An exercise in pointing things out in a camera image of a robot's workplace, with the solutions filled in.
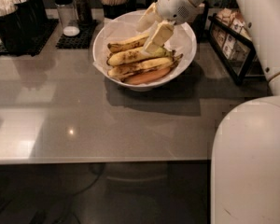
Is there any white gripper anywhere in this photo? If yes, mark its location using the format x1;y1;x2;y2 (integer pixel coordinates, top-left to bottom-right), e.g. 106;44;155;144
136;0;204;54

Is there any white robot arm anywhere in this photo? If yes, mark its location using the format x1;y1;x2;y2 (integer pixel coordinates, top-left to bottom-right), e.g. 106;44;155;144
137;0;280;224

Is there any white bowl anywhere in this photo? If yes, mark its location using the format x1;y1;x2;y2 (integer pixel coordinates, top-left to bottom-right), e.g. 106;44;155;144
92;10;197;91

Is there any spotted yellow banana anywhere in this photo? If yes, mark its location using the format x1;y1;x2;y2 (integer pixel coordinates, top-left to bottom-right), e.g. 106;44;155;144
107;54;183;79
107;33;148;53

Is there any top spotted yellow banana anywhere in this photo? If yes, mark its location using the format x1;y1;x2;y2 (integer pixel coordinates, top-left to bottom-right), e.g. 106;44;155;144
107;33;148;53

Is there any orange bottom banana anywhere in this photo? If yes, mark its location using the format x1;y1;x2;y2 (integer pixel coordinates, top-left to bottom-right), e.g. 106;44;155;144
124;67;171;85

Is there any black rubber mat small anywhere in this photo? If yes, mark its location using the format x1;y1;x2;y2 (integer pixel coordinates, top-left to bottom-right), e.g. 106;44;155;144
56;21;97;49

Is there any pepper shaker black cap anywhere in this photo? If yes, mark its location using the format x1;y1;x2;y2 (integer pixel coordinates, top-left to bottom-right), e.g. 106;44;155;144
74;0;92;26

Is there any salt shaker black cap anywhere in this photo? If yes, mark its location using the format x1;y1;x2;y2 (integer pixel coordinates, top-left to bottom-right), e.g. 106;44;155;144
54;0;80;37

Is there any black cutlery holder rear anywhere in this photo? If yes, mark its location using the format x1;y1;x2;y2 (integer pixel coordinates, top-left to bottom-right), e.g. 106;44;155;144
30;0;48;28

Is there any black cutlery holder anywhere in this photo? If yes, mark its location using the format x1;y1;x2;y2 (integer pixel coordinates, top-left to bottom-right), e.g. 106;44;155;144
30;0;48;28
0;0;36;53

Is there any black cutlery holder front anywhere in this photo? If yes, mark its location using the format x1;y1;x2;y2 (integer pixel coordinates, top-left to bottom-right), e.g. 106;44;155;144
0;0;36;53

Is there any black rubber mat left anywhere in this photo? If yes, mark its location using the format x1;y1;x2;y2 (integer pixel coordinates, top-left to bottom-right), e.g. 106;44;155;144
0;19;59;56

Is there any black wire condiment rack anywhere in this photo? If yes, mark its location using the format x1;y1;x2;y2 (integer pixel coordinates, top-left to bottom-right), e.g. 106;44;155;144
208;8;264;85

